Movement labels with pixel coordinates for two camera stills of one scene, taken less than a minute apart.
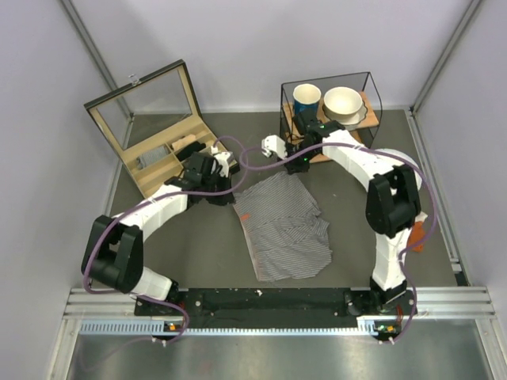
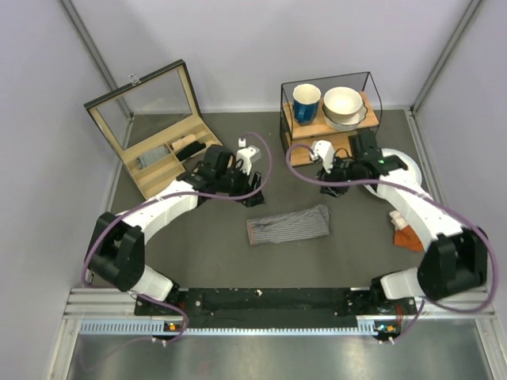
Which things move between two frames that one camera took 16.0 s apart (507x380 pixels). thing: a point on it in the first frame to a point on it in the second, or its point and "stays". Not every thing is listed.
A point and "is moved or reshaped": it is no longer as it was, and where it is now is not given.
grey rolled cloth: (150, 156) stays
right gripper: (291, 168) to (324, 175)
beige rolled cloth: (183, 142) stays
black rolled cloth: (186, 153) stays
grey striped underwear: (283, 237) is moved or reshaped
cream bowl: (342, 104) stays
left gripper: (222, 199) to (246, 188)
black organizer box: (157, 124) stays
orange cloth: (417, 237) stays
